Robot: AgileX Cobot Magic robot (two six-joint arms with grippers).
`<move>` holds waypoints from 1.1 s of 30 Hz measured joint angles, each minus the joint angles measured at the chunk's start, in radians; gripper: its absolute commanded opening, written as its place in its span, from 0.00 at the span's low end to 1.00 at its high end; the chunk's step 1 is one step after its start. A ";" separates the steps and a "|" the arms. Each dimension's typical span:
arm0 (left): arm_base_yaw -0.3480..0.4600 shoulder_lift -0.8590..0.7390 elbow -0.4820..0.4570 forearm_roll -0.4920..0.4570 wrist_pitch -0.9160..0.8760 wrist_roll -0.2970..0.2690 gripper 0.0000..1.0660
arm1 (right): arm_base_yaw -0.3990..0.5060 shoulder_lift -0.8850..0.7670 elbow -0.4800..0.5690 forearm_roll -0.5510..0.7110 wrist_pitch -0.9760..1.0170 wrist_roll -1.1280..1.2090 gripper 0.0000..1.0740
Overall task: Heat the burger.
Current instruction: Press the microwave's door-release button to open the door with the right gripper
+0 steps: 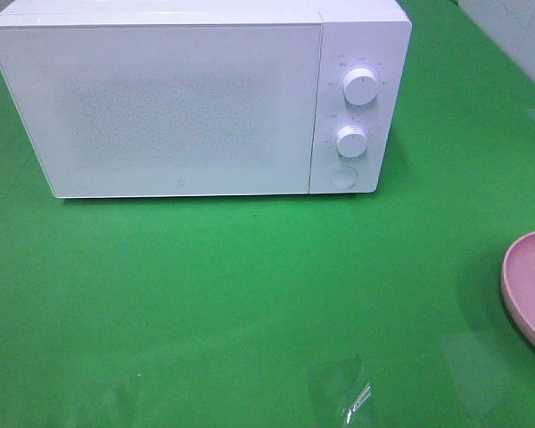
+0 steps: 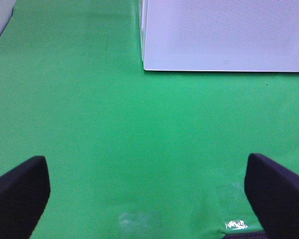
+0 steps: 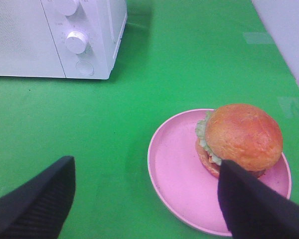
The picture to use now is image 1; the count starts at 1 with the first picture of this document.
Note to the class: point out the round white door-release button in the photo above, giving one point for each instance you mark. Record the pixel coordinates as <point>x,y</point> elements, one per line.
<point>345,177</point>

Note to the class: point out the white microwave door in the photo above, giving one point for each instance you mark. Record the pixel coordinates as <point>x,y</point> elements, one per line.
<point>134,111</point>

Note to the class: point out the pink round plate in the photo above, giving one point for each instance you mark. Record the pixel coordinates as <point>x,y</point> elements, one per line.
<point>518,284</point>

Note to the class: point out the lower white microwave knob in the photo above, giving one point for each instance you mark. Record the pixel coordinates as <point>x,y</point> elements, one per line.
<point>351,141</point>

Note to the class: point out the white microwave knob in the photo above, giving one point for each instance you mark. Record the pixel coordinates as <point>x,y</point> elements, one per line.
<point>360,86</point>
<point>351,141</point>

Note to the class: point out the green table cloth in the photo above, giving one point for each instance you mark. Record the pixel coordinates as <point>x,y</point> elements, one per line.
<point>288,311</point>

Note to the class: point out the upper white microwave knob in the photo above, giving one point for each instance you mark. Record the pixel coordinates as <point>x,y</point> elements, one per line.
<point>360,86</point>

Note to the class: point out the white microwave oven body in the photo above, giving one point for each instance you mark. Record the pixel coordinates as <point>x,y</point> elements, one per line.
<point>373,34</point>

